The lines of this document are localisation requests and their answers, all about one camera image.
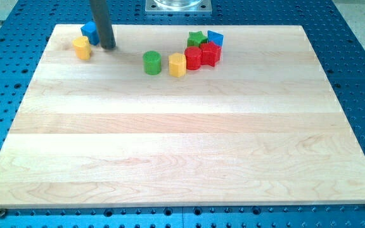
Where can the left board corner screw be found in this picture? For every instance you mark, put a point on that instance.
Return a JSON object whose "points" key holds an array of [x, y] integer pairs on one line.
{"points": [[3, 212]]}

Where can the blue cube block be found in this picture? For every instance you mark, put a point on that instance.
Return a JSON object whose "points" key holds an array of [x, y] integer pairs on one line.
{"points": [[90, 31]]}

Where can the green cylinder block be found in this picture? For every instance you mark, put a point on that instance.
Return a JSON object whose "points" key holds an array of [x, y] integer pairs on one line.
{"points": [[152, 62]]}

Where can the red star block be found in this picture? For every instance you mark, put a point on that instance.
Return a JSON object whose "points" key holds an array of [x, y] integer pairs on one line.
{"points": [[211, 53]]}

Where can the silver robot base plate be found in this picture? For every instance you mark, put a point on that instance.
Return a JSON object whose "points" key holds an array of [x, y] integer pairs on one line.
{"points": [[178, 7]]}

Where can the wooden board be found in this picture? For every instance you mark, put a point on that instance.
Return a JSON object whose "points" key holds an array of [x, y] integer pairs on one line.
{"points": [[262, 127]]}

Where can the yellow hexagon block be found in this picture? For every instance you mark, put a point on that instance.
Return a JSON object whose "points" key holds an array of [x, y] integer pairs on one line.
{"points": [[177, 65]]}

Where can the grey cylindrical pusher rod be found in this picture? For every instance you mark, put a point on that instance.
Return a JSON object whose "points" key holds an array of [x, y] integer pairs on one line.
{"points": [[101, 16]]}

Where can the yellow heart block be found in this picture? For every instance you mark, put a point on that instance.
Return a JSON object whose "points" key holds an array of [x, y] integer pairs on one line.
{"points": [[82, 47]]}

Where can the blue triangle block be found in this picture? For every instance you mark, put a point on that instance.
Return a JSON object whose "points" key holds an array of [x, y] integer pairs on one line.
{"points": [[215, 37]]}

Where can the green star block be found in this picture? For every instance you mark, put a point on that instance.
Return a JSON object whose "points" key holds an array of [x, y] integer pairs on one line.
{"points": [[196, 39]]}

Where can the red cylinder block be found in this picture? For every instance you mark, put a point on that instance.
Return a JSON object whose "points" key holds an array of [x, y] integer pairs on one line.
{"points": [[193, 56]]}

